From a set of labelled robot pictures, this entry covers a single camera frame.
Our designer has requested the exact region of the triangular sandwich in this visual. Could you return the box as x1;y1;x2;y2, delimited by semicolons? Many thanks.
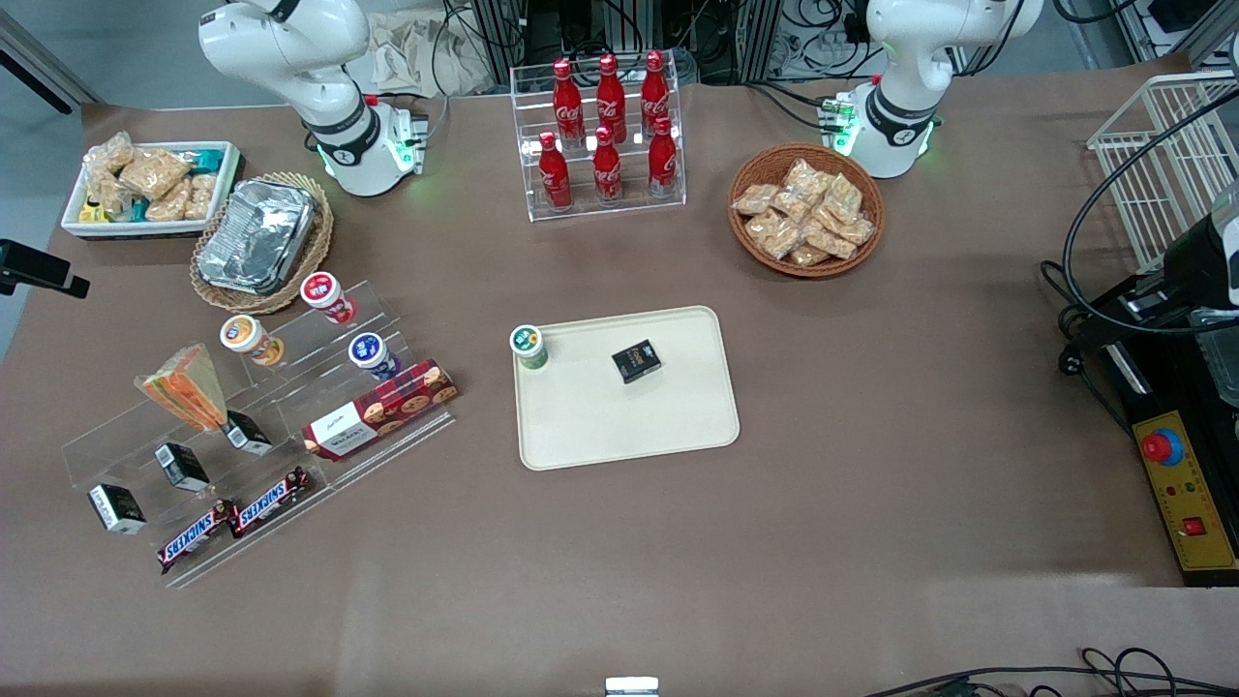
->
134;343;229;432

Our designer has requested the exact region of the cream plastic tray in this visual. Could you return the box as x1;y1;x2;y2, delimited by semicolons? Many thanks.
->
511;305;741;472

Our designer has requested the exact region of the clear plastic container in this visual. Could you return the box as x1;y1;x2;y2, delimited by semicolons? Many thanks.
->
1191;310;1239;408

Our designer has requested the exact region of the round brown wicker basket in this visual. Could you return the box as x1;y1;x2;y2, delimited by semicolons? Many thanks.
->
728;143;886;280

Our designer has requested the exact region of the red Coca-Cola bottle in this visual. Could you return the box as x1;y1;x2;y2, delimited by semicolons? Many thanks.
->
595;53;628;144
592;126;623;204
553;58;586;146
641;50;672;136
648;116;679;199
538;131;572;211

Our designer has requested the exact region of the small black box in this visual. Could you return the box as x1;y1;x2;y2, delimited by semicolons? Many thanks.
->
611;339;663;384
155;442;211;493
88;483;148;535
225;410;274;456

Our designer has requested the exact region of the clear acrylic bottle rack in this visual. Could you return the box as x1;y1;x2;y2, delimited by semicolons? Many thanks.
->
510;60;687;224

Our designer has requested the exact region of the green lid cup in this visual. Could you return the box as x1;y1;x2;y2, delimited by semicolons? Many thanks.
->
510;324;550;373

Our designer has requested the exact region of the crumpled beige cloth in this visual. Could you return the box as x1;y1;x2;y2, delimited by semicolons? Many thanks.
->
366;10;495;98

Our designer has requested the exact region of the red Walkers cookie box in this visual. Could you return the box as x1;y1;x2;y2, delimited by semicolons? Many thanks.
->
302;358;460;461

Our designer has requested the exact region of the blue lid cup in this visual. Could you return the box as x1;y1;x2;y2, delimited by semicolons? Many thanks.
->
348;332;401;381

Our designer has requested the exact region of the flat light wicker basket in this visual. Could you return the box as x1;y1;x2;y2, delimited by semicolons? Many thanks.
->
189;172;335;316

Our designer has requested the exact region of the red lid cup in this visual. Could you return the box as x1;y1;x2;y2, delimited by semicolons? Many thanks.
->
299;271;357;325

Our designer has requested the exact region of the silver foil container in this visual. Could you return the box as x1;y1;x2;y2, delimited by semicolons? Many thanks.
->
196;179;320;296

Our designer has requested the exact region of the Snickers bar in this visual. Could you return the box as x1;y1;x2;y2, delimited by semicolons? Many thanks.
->
228;466;313;539
158;500;238;575

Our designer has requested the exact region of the orange lid cup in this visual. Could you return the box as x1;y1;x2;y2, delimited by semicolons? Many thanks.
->
219;315;287;367

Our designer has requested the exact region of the beige snack packet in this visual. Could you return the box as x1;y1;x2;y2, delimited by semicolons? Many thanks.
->
184;172;219;222
145;184;193;224
85;131;136;175
118;147;193;201
85;174;132;219

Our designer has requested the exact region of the white plastic bin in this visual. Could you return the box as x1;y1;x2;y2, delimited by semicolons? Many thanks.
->
60;140;243;240

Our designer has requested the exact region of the clear acrylic stepped stand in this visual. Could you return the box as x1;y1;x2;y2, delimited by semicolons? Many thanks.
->
61;279;458;591

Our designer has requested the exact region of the white wire basket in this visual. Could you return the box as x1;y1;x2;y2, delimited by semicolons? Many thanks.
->
1086;70;1239;272

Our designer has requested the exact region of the black looping arm cable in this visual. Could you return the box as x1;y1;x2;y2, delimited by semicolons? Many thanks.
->
1062;87;1239;335

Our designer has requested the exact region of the black power cable with plug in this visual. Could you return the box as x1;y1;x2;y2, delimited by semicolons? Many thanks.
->
1041;259;1104;379

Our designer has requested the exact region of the long black table cable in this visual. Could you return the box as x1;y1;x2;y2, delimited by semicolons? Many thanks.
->
861;647;1239;697

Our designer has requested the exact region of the black equipment rack with cables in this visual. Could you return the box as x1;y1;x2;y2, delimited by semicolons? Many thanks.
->
469;0;775;83

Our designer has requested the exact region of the black camera on mount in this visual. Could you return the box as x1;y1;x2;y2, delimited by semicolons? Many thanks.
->
0;239;91;299

